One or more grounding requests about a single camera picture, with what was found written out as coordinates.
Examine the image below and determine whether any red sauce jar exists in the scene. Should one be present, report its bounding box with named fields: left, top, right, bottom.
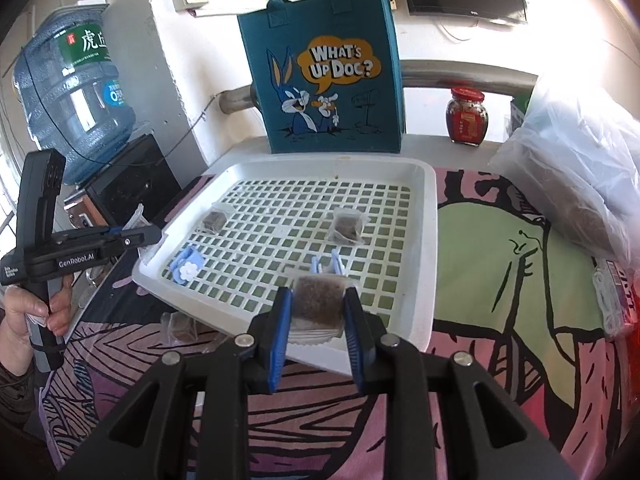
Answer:
left=445, top=85, right=490, bottom=147

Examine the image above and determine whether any blue plastic clip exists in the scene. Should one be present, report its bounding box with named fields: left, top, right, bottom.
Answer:
left=310, top=249, right=347, bottom=278
left=170, top=246, right=207, bottom=285

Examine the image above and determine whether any red and white package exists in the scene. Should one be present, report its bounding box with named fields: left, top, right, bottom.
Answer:
left=594, top=259, right=640, bottom=341

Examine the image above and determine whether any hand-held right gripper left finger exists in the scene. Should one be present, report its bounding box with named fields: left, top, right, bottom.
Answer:
left=57, top=287, right=293, bottom=480

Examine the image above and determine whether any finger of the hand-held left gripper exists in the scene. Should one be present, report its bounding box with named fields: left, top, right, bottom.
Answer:
left=52, top=226, right=126, bottom=242
left=97, top=225, right=165, bottom=261

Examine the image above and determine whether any metal pipe railing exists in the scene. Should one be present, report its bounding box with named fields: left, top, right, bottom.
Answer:
left=217, top=59, right=538, bottom=116

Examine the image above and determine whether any clear plastic bag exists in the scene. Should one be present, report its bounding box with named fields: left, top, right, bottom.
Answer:
left=487, top=67, right=640, bottom=261

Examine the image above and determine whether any green and white box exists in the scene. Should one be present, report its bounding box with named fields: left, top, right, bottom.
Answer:
left=507, top=91, right=533, bottom=141

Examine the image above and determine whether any black water dispenser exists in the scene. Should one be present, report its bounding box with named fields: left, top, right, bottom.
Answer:
left=62, top=132, right=182, bottom=241

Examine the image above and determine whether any person's left hand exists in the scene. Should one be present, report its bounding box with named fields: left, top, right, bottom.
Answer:
left=0, top=275, right=75, bottom=347

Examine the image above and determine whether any printed table mat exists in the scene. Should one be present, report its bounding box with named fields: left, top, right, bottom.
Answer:
left=37, top=162, right=640, bottom=480

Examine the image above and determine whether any person's left forearm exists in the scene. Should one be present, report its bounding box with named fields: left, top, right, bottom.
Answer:
left=0, top=337, right=43, bottom=433

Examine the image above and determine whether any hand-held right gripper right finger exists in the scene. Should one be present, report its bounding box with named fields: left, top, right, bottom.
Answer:
left=342, top=287, right=578, bottom=480

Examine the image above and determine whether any white perforated tray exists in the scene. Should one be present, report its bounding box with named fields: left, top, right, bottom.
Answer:
left=131, top=154, right=440, bottom=376

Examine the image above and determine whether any blue water jug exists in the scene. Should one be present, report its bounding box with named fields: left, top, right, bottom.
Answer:
left=12, top=4, right=137, bottom=186

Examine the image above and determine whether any blue cartoon tote bag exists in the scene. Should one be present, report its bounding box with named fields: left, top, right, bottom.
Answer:
left=237, top=0, right=403, bottom=156

